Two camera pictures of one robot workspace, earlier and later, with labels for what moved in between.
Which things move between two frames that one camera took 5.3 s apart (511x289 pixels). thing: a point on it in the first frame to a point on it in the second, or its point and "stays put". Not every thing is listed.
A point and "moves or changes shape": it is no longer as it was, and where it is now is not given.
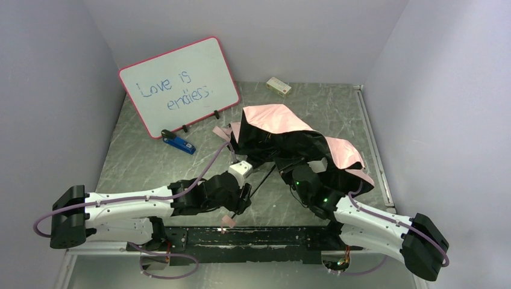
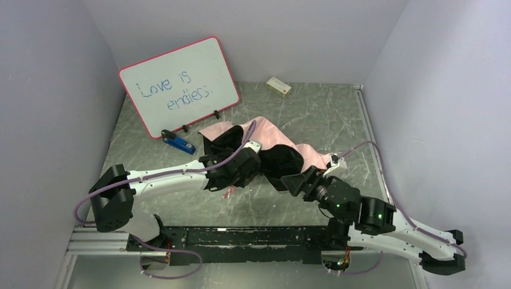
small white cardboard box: (279, 87) stays put
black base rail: (191, 245) stays put
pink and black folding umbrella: (275, 133) moves or changes shape
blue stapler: (170, 138) stays put
